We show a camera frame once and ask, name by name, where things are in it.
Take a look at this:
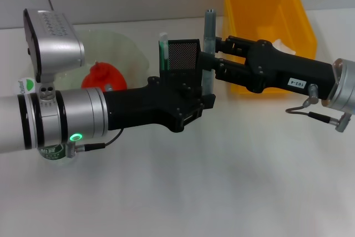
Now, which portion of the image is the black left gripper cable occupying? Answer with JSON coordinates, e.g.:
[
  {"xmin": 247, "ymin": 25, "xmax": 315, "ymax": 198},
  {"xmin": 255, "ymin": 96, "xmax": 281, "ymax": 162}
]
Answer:
[{"xmin": 79, "ymin": 128, "xmax": 124, "ymax": 152}]

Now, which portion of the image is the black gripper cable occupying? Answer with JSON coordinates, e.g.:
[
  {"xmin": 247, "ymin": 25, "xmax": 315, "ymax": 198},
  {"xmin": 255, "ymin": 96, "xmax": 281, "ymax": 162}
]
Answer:
[
  {"xmin": 79, "ymin": 128, "xmax": 124, "ymax": 152},
  {"xmin": 286, "ymin": 105, "xmax": 338, "ymax": 124}
]

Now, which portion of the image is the green white utility knife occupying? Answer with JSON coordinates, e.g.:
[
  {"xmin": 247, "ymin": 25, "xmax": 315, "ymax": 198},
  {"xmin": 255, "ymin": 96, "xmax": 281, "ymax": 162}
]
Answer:
[{"xmin": 158, "ymin": 32, "xmax": 170, "ymax": 72}]

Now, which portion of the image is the red orange fruit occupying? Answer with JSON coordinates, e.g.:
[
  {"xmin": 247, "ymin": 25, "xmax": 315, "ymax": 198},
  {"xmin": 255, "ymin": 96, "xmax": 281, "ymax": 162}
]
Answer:
[{"xmin": 81, "ymin": 61, "xmax": 128, "ymax": 91}]

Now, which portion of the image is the yellow plastic bin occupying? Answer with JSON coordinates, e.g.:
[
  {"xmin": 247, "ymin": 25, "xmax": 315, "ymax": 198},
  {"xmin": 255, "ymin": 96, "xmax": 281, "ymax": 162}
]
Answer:
[{"xmin": 221, "ymin": 0, "xmax": 318, "ymax": 95}]

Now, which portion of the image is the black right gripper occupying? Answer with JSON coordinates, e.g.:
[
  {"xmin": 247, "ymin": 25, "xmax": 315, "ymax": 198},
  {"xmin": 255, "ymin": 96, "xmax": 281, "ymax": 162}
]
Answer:
[{"xmin": 198, "ymin": 36, "xmax": 333, "ymax": 101}]

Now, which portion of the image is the grey glitter pen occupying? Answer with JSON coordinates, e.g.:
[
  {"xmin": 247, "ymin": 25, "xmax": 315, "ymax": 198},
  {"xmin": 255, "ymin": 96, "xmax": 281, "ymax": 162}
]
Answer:
[{"xmin": 203, "ymin": 8, "xmax": 217, "ymax": 98}]

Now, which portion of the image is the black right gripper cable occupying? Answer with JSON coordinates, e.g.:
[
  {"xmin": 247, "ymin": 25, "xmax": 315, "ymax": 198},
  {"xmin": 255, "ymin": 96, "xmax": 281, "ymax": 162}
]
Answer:
[{"xmin": 286, "ymin": 105, "xmax": 338, "ymax": 124}]

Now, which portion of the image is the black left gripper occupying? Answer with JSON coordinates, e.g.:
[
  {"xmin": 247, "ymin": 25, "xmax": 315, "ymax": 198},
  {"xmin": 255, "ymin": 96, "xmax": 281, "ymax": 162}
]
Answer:
[{"xmin": 104, "ymin": 75, "xmax": 217, "ymax": 134}]

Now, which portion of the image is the white paper ball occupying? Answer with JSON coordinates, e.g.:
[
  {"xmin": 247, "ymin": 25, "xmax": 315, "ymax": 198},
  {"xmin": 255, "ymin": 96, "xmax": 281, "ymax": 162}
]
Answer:
[{"xmin": 272, "ymin": 39, "xmax": 296, "ymax": 54}]

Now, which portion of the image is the black mesh pen holder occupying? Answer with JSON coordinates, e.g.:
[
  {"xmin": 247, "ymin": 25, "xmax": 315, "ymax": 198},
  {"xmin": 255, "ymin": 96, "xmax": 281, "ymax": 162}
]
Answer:
[{"xmin": 159, "ymin": 38, "xmax": 205, "ymax": 93}]

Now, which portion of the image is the clear green label water bottle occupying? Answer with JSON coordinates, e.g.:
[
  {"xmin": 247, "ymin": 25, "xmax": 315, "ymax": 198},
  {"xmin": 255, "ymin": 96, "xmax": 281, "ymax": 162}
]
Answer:
[{"xmin": 15, "ymin": 77, "xmax": 78, "ymax": 167}]

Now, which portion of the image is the translucent green fruit plate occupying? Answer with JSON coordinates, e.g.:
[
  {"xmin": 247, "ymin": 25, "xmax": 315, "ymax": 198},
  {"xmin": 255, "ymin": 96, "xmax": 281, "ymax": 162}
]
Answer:
[{"xmin": 74, "ymin": 28, "xmax": 150, "ymax": 89}]

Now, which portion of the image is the silver right wrist connector plug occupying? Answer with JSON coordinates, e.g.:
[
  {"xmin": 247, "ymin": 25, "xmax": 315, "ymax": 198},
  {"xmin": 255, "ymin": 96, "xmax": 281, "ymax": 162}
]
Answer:
[{"xmin": 302, "ymin": 83, "xmax": 320, "ymax": 107}]

